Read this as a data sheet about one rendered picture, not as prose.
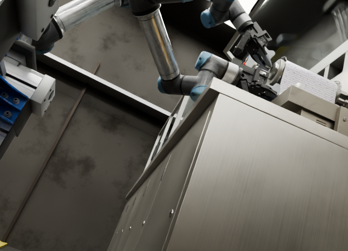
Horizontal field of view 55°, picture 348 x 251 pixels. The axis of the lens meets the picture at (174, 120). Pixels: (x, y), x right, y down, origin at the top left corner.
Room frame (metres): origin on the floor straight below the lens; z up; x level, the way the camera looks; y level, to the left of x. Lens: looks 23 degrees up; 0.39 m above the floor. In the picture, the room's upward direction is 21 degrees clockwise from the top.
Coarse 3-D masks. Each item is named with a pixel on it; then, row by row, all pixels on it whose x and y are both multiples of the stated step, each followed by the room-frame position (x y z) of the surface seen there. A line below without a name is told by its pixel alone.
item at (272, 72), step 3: (273, 63) 1.13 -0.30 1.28; (276, 63) 1.10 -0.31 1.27; (273, 66) 1.12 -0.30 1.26; (276, 66) 1.09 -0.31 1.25; (270, 69) 1.14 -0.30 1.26; (273, 69) 1.11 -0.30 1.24; (276, 69) 1.10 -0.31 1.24; (270, 72) 1.13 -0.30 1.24; (273, 72) 1.10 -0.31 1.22; (276, 72) 1.10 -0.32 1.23; (270, 75) 1.12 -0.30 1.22; (273, 75) 1.11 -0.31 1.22; (270, 78) 1.13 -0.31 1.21
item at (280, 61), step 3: (279, 60) 1.11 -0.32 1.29; (282, 60) 1.09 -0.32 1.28; (279, 63) 1.10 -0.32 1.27; (282, 63) 1.08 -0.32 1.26; (279, 66) 1.09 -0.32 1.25; (282, 66) 1.07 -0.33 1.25; (279, 69) 1.08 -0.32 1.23; (279, 72) 1.08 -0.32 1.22; (276, 75) 1.10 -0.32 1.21; (273, 78) 1.12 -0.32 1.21; (276, 78) 1.10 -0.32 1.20; (270, 81) 1.14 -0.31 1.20; (273, 81) 1.12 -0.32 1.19; (279, 81) 1.11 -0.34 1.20; (270, 84) 1.14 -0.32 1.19; (336, 93) 1.10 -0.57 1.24
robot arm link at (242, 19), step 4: (240, 16) 1.09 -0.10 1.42; (244, 16) 1.09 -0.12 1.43; (248, 16) 1.09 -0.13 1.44; (236, 20) 1.10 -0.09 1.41; (240, 20) 1.09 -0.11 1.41; (244, 20) 1.09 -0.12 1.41; (248, 20) 1.09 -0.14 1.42; (236, 24) 1.12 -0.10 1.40; (240, 24) 1.10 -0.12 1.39; (236, 28) 1.13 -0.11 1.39
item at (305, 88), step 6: (282, 78) 1.07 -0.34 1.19; (288, 78) 1.07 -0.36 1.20; (282, 84) 1.07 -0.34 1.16; (288, 84) 1.07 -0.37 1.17; (294, 84) 1.07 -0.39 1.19; (282, 90) 1.07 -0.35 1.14; (306, 90) 1.08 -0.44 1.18; (312, 90) 1.08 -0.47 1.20; (318, 96) 1.08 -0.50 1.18; (324, 96) 1.09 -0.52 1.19
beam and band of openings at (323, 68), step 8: (344, 48) 1.23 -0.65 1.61; (328, 56) 1.36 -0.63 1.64; (336, 56) 1.29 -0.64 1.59; (344, 56) 1.25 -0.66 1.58; (320, 64) 1.42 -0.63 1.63; (328, 64) 1.34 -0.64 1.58; (336, 64) 1.32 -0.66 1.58; (344, 64) 1.21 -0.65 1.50; (320, 72) 1.42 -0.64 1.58; (328, 72) 1.34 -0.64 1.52; (336, 72) 1.34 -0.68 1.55
